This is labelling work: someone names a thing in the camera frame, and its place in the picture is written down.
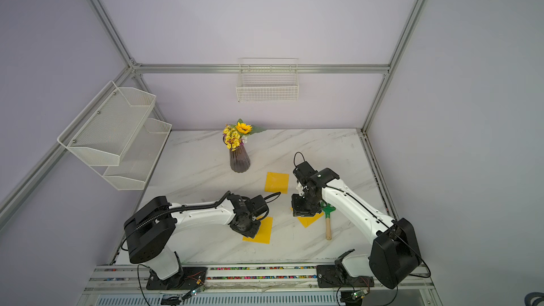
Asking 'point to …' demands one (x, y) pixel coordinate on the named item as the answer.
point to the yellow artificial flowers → (236, 135)
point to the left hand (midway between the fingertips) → (248, 234)
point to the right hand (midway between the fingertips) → (299, 216)
